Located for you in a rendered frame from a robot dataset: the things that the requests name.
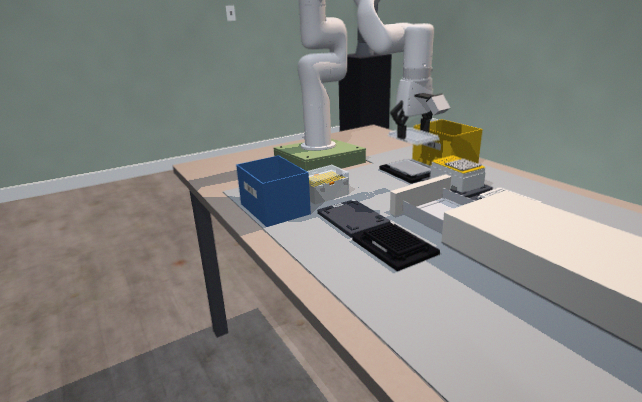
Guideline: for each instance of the yellow open-top bin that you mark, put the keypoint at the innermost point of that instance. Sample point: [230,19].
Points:
[464,146]

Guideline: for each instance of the blue open-top box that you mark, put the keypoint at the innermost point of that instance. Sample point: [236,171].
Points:
[279,194]

